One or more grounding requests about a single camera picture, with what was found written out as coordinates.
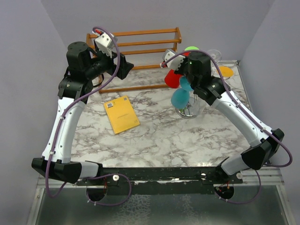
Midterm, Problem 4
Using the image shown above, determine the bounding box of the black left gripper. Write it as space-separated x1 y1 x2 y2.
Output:
85 46 133 80

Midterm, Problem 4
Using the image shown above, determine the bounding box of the red plastic wine glass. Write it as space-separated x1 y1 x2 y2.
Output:
165 53 189 89

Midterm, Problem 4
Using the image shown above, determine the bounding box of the green plastic wine glass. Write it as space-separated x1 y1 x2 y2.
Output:
185 46 199 51

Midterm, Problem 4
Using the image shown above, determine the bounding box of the blue plastic wine glass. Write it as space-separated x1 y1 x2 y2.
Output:
171 76 193 109

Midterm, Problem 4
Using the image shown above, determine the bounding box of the clear champagne flute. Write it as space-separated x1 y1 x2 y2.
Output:
207 49 222 63

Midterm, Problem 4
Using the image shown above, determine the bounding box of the yellow plastic wine glass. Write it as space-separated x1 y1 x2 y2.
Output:
219 66 234 80

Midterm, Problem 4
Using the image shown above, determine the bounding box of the clear round wine glass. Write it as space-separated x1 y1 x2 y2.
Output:
189 94 206 117

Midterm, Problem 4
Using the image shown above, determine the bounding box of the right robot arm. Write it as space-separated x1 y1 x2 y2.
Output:
166 50 284 183

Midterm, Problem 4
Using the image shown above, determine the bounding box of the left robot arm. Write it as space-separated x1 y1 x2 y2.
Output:
31 35 134 185

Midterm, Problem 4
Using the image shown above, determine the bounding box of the wooden shelf rack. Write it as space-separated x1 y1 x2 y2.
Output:
85 27 182 94

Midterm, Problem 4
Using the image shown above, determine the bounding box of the chrome wine glass rack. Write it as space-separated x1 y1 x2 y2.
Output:
175 94 195 119

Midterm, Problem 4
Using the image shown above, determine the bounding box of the yellow book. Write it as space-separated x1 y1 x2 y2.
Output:
104 96 140 134

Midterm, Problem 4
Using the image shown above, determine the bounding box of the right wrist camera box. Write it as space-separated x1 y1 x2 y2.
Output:
160 49 186 70

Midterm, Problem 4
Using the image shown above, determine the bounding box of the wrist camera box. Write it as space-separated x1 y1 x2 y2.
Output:
160 49 186 70
92 30 118 58

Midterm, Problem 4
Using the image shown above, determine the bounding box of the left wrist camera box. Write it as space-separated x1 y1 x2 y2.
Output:
92 30 118 58

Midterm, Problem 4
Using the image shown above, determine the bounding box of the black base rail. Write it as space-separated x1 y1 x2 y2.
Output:
76 167 243 195

